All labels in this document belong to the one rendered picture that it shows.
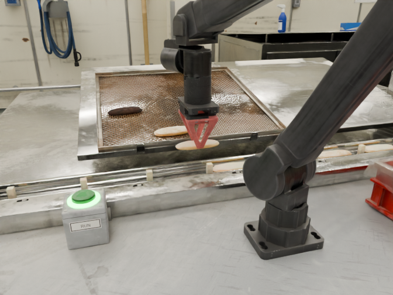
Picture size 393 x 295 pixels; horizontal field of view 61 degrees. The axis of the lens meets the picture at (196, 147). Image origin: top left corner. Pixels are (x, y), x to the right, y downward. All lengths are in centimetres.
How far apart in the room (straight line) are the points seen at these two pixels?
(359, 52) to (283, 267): 34
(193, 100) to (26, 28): 385
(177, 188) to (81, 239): 21
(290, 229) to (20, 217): 48
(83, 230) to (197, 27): 41
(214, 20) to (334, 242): 44
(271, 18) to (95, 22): 229
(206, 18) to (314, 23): 467
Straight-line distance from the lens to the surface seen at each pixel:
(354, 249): 66
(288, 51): 272
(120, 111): 98
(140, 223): 67
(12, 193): 77
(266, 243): 60
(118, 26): 437
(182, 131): 87
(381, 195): 76
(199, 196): 70
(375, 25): 44
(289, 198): 55
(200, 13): 63
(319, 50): 287
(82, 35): 438
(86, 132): 91
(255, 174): 55
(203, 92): 68
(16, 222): 70
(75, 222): 60
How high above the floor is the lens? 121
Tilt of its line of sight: 23 degrees down
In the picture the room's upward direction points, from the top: straight up
